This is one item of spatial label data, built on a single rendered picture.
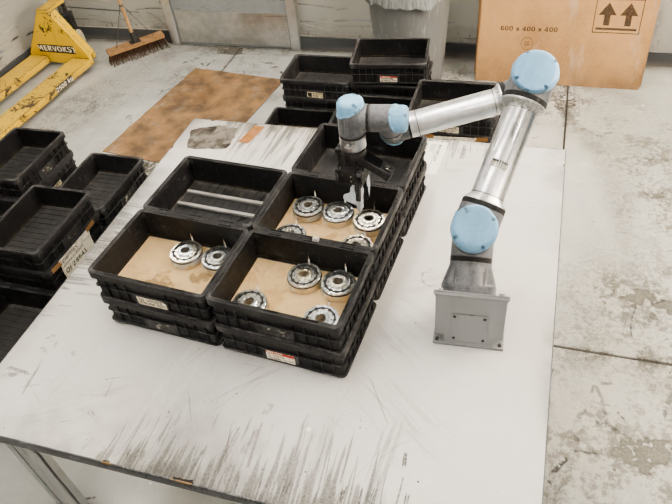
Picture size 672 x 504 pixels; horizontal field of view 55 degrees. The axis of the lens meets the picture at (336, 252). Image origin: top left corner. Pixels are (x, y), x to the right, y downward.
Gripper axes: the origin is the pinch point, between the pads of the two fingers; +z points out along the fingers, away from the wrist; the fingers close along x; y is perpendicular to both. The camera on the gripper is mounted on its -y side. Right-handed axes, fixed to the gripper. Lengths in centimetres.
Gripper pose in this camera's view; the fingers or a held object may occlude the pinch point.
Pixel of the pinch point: (364, 202)
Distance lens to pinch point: 196.5
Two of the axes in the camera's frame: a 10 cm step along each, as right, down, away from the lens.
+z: 0.9, 7.2, 6.9
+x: -3.5, 6.7, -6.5
